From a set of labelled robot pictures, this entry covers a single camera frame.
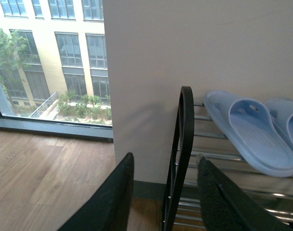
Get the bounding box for black metal shoe rack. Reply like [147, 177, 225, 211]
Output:
[162, 87, 293, 231]

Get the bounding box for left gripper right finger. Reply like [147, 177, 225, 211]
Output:
[196, 154, 293, 231]

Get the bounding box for light blue slipper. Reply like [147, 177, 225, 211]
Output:
[204, 90, 293, 177]
[264, 97, 293, 152]

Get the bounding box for window with dark frame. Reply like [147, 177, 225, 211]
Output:
[0, 0, 113, 142]

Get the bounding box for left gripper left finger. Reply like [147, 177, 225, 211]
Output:
[59, 153, 134, 231]

